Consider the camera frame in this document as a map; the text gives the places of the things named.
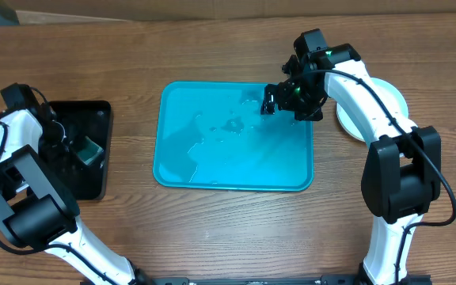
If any green sponge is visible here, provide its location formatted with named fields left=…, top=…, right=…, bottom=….
left=74, top=136, right=104, bottom=166

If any light blue plate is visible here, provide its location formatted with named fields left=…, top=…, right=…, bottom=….
left=336, top=78, right=409, bottom=142

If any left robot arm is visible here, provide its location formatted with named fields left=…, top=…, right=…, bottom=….
left=0, top=83, right=151, bottom=284

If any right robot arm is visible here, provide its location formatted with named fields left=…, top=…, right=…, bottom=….
left=260, top=29, right=441, bottom=284

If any teal plastic tray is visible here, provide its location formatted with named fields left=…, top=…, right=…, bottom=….
left=153, top=81, right=314, bottom=192

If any black rectangular bin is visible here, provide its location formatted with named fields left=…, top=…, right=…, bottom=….
left=45, top=101, right=113, bottom=200

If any cardboard strip at back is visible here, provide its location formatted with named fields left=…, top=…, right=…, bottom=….
left=6, top=0, right=456, bottom=21

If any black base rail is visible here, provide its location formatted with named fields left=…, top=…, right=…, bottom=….
left=80, top=273, right=433, bottom=285

